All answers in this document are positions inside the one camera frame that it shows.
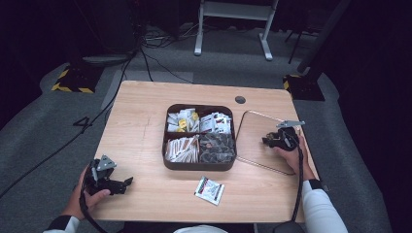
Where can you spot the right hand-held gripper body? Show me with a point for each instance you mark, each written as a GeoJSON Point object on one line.
{"type": "Point", "coordinates": [286, 137]}

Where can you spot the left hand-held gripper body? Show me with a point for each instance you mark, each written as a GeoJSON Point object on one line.
{"type": "Point", "coordinates": [100, 178]}

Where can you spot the clear box lid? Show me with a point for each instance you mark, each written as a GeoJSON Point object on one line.
{"type": "Point", "coordinates": [259, 142]}

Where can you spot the dark brown divided box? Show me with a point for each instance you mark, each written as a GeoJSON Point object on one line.
{"type": "Point", "coordinates": [199, 165]}

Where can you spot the white red striped packet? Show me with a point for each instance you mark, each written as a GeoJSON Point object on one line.
{"type": "Point", "coordinates": [209, 190]}

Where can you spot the person's right hand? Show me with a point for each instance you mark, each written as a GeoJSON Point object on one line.
{"type": "Point", "coordinates": [296, 158]}

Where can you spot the person's left hand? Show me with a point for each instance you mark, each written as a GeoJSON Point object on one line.
{"type": "Point", "coordinates": [79, 204]}

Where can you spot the round table grommet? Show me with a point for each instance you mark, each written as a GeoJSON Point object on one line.
{"type": "Point", "coordinates": [240, 99]}

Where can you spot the pile of dark packets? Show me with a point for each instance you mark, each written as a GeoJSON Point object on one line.
{"type": "Point", "coordinates": [216, 148]}

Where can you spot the black yellow striped base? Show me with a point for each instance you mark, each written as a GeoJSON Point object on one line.
{"type": "Point", "coordinates": [76, 81]}
{"type": "Point", "coordinates": [304, 88]}

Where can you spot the pile of white red packets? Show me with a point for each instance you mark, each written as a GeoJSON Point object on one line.
{"type": "Point", "coordinates": [216, 123]}

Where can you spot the pile of white brown sticks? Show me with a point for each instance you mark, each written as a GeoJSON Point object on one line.
{"type": "Point", "coordinates": [181, 149]}

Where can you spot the pile of white yellow packets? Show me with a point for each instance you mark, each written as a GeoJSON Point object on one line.
{"type": "Point", "coordinates": [183, 121]}

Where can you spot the black tripod legs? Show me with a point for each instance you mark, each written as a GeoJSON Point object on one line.
{"type": "Point", "coordinates": [296, 45]}

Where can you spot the dark slanted pole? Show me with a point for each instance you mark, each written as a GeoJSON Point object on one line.
{"type": "Point", "coordinates": [320, 35]}

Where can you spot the grey flat stand base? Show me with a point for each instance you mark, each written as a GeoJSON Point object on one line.
{"type": "Point", "coordinates": [105, 59]}

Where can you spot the white metal stand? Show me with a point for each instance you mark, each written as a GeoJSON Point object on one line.
{"type": "Point", "coordinates": [233, 11]}

